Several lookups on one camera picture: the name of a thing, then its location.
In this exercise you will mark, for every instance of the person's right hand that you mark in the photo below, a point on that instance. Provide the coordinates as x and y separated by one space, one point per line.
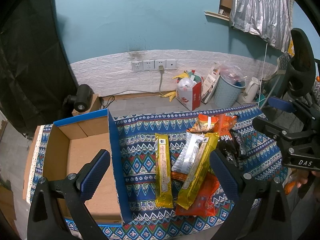
298 178

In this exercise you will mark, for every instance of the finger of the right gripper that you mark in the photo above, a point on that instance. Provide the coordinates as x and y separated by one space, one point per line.
301 110
280 135

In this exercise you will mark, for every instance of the white booklet stack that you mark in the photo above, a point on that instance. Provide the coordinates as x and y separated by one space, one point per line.
210 83

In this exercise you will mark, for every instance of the silver snack packet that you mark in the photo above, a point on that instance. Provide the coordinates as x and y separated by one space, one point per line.
187 156

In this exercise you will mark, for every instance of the small cardboard box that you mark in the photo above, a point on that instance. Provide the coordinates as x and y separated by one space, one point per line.
94 106

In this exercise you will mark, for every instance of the yellow biscuit pack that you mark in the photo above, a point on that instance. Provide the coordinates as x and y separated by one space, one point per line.
164 197
198 171

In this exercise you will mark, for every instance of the silver foil curtain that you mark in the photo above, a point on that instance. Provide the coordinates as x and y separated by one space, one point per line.
271 20

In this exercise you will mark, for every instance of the black snack packet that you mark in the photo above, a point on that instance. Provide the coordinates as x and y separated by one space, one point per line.
233 148

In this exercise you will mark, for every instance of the patterned blue tablecloth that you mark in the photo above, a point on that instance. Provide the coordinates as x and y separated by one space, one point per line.
151 189

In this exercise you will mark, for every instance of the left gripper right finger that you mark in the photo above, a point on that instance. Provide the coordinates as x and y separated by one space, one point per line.
260 209

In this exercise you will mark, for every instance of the flat orange-red snack bag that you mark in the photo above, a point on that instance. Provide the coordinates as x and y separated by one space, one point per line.
203 205

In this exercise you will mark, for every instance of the white electric kettle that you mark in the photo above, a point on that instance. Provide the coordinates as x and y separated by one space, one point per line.
248 95

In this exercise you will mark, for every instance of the blue cardboard box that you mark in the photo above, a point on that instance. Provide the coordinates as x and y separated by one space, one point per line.
65 146

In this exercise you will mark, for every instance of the white wall socket strip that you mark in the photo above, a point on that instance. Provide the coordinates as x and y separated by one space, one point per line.
150 65

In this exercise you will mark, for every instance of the red white paper bag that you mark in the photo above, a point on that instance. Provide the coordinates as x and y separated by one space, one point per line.
189 89

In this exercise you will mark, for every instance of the black curtain cloth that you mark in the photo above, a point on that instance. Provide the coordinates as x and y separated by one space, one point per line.
36 78

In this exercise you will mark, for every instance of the light blue trash bin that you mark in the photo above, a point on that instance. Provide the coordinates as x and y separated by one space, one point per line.
230 84

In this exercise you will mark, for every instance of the banana peel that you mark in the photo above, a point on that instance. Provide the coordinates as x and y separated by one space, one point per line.
169 95

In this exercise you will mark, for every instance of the orange chips bag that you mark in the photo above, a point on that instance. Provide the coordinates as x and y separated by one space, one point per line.
221 124

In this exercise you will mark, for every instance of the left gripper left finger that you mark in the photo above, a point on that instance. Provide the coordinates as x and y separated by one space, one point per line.
46 220

